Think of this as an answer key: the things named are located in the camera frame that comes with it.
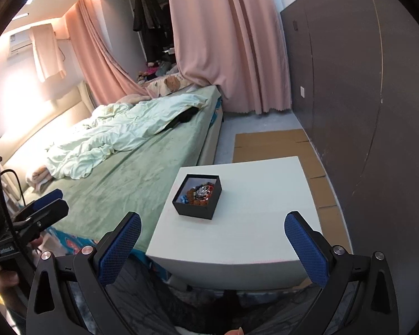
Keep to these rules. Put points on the white air conditioner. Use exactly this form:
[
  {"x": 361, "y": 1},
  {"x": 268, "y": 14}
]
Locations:
[{"x": 19, "y": 42}]

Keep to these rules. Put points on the beige hanging cloth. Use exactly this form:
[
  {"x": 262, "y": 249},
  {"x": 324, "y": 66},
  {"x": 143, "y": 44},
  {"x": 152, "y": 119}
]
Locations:
[{"x": 49, "y": 52}]

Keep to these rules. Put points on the light green quilt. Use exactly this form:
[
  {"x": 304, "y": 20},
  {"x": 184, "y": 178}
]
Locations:
[{"x": 125, "y": 125}]

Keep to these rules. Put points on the white side table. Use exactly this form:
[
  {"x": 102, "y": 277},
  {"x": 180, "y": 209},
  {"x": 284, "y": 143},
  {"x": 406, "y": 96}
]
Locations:
[{"x": 258, "y": 195}]

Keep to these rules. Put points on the white wall socket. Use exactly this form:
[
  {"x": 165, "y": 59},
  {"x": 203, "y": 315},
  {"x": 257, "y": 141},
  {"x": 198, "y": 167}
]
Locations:
[{"x": 302, "y": 91}]

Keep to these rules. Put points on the pile of colourful jewelry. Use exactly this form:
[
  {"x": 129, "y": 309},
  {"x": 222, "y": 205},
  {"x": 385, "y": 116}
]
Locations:
[{"x": 199, "y": 192}]

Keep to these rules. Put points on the black cloth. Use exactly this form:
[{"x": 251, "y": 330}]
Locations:
[{"x": 185, "y": 117}]

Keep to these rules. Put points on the pink curtain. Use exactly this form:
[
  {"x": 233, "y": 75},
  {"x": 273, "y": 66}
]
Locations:
[
  {"x": 90, "y": 59},
  {"x": 223, "y": 42}
]

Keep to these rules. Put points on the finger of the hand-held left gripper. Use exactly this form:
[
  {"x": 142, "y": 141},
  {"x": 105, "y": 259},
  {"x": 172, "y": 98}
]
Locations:
[
  {"x": 52, "y": 194},
  {"x": 54, "y": 211}
]

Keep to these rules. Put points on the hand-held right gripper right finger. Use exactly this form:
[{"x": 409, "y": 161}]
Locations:
[{"x": 305, "y": 247}]

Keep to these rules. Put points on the pink folded towel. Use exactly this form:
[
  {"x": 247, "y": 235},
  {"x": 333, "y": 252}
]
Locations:
[{"x": 38, "y": 178}]

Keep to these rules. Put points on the black jewelry box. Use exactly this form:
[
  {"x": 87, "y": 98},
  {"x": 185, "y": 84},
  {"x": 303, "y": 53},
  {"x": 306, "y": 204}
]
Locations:
[{"x": 195, "y": 213}]

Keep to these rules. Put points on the dark hanging clothes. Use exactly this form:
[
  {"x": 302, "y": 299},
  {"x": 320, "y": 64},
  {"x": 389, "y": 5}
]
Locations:
[{"x": 146, "y": 14}]

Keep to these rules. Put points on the bear print pillow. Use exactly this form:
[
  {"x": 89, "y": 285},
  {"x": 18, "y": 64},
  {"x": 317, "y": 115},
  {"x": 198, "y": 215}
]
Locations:
[{"x": 167, "y": 83}]

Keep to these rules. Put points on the bed with green sheet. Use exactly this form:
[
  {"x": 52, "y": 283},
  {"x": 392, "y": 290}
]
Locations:
[{"x": 136, "y": 167}]

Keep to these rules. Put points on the flattened cardboard sheet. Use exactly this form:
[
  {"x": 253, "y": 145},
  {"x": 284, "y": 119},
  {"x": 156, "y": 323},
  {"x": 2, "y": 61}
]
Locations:
[{"x": 265, "y": 143}]

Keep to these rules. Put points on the heap of stuffed toys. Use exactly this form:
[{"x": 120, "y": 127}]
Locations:
[{"x": 155, "y": 71}]

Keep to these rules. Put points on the beige padded headboard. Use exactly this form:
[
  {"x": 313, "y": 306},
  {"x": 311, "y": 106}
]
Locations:
[{"x": 56, "y": 118}]

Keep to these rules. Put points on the person's dark trousers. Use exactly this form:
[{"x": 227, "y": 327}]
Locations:
[{"x": 195, "y": 310}]

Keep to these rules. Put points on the person's left hand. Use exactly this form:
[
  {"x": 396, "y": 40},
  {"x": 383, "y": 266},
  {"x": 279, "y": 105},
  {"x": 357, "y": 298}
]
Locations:
[{"x": 7, "y": 280}]

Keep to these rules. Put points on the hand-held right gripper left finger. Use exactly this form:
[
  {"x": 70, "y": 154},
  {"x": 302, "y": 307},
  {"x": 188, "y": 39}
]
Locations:
[{"x": 120, "y": 247}]

